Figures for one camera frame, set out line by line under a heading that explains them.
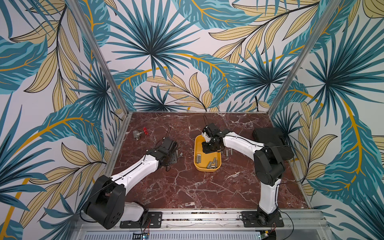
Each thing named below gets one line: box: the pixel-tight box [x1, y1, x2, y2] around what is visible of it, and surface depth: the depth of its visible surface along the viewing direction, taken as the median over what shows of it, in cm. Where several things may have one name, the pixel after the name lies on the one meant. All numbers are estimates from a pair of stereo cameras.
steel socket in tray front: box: [207, 157, 218, 169], surface depth 93 cm
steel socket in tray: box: [196, 154, 202, 164], surface depth 96 cm
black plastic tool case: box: [252, 127, 295, 161], surface depth 104 cm
